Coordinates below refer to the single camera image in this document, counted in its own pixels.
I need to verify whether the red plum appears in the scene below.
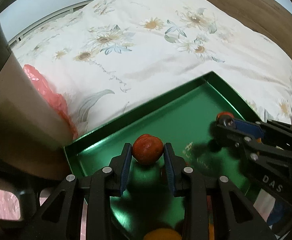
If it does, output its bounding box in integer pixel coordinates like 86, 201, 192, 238
132, 134, 164, 165
216, 111, 234, 120

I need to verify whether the orange mandarin front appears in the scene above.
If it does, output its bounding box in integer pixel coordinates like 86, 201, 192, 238
143, 228, 182, 240

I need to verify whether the pink plastic sheet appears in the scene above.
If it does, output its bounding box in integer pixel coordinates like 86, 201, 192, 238
0, 64, 87, 240

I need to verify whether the floral white bed quilt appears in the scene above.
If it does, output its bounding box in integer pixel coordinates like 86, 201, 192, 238
13, 0, 292, 135

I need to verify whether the dark plum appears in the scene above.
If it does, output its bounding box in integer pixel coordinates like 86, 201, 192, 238
218, 115, 236, 129

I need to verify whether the black rose-gold electric kettle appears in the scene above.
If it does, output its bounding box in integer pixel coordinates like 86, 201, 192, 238
0, 24, 72, 219

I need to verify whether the green rectangular tray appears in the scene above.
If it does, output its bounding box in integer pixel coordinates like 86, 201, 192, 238
64, 72, 259, 239

